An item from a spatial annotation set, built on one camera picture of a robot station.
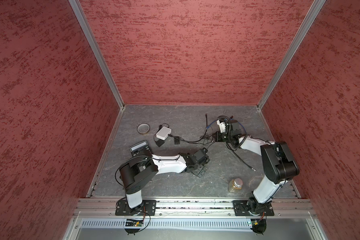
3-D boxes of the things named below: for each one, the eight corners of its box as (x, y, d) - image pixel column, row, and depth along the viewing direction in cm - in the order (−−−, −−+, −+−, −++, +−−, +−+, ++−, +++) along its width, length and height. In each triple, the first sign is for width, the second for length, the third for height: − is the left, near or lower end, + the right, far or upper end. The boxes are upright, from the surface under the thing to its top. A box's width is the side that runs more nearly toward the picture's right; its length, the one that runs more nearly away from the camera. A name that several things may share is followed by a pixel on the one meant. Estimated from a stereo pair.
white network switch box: (156, 137, 103) (155, 134, 100) (163, 128, 108) (162, 125, 105) (164, 141, 101) (163, 138, 98) (171, 131, 106) (171, 128, 103)
